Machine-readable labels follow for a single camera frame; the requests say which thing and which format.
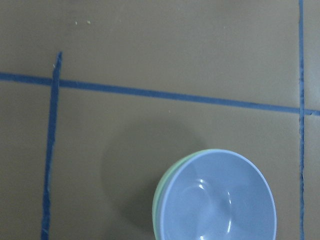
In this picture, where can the brown paper table cover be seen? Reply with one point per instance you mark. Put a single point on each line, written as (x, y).
(142, 84)

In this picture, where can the blue ceramic bowl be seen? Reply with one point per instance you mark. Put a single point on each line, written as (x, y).
(253, 208)

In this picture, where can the green ceramic bowl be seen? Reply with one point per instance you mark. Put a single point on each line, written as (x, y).
(190, 201)

